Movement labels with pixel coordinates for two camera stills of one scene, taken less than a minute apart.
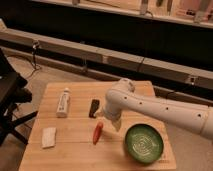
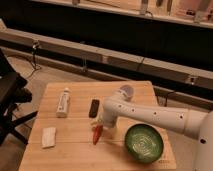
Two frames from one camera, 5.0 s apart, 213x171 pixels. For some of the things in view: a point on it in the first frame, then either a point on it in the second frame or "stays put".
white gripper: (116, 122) to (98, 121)
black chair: (13, 93) stays put
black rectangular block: (95, 104) stays put
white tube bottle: (63, 104) stays put
